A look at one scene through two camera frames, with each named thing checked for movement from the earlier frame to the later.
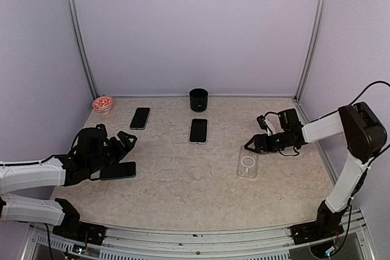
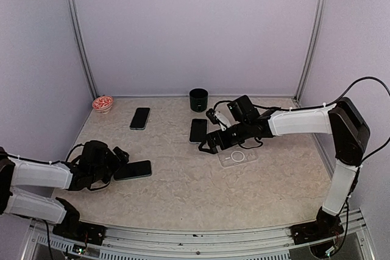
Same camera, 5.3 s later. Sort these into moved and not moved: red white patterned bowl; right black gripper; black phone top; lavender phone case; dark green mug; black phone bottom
Moved: right black gripper; black phone bottom
Not moved: red white patterned bowl; lavender phone case; dark green mug; black phone top
